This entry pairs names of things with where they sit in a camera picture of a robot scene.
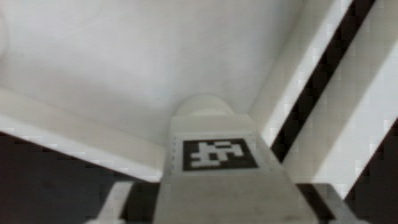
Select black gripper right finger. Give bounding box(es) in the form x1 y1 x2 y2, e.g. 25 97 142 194
297 183 370 224

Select white square tabletop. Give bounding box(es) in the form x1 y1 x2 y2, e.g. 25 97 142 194
0 0 357 184

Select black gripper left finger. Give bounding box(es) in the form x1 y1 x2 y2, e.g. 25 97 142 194
84 181 160 224

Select white U-shaped obstacle fence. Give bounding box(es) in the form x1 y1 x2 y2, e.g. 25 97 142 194
285 0 398 195

